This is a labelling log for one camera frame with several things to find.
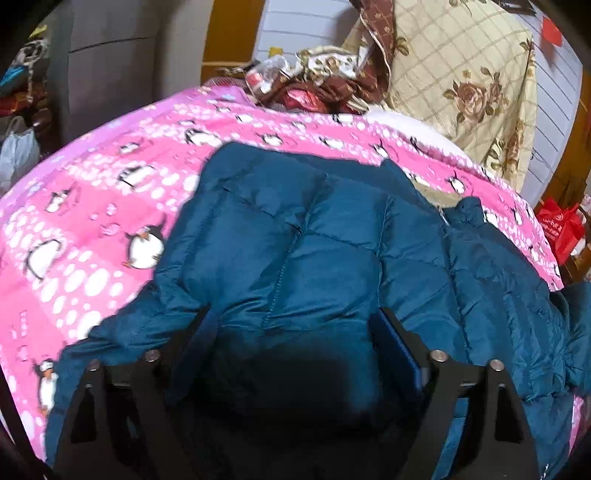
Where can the brown patterned cloth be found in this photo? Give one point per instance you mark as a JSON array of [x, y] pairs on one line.
[[376, 27]]

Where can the red shopping bag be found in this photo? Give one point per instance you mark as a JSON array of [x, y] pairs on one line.
[[558, 226]]

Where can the clear plastic bottle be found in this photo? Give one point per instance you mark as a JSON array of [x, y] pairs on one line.
[[263, 76]]

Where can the pink penguin print blanket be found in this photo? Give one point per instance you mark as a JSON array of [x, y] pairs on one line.
[[92, 194]]

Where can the red shiny packet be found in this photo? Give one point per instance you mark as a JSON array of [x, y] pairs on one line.
[[300, 99]]

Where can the small red flag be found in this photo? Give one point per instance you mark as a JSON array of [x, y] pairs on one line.
[[551, 30]]

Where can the white pillow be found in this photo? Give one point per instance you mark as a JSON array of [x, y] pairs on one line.
[[406, 122]]

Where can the dark blue puffer jacket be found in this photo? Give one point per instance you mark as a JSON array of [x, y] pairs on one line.
[[300, 254]]

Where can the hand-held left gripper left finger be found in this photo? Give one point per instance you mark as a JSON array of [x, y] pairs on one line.
[[196, 344]]

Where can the white plastic bag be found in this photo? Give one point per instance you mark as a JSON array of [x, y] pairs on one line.
[[16, 154]]

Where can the beige floral checked quilt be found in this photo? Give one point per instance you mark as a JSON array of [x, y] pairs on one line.
[[461, 60]]

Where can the colourful ornament bundle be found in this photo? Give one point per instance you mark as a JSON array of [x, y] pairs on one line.
[[23, 83]]

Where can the grey refrigerator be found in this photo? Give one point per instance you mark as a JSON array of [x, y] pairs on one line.
[[129, 69]]

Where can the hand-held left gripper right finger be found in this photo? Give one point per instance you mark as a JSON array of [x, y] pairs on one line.
[[401, 350]]

